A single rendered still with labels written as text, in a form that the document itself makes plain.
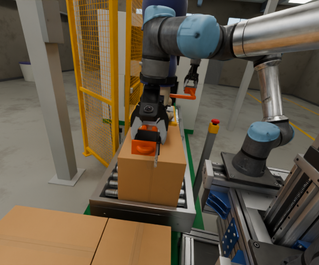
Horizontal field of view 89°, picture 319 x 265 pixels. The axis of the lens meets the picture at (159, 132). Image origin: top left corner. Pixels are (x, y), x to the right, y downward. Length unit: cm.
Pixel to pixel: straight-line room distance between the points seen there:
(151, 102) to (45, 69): 142
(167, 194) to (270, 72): 88
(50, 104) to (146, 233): 138
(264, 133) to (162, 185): 63
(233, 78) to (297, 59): 308
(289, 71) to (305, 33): 1124
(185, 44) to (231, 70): 1027
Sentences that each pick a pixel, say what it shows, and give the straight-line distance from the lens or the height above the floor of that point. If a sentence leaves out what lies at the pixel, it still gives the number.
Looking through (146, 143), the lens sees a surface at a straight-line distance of 49.
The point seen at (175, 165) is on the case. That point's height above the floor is 93.
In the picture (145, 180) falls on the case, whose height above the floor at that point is 80.
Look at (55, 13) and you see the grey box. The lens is 179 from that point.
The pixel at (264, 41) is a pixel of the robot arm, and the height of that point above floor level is 155.
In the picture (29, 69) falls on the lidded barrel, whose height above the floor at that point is 40.
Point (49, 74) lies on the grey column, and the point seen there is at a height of 123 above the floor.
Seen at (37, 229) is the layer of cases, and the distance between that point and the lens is 127.
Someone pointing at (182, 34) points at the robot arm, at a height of 155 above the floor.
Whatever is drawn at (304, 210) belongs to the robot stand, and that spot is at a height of 112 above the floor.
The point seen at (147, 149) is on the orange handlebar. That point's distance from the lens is 48.
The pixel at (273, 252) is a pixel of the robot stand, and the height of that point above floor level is 104.
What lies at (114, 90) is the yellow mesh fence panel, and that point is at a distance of 159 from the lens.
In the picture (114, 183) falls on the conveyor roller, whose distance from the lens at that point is 139.
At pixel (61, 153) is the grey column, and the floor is 40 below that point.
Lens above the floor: 152
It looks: 27 degrees down
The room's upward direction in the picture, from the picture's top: 7 degrees clockwise
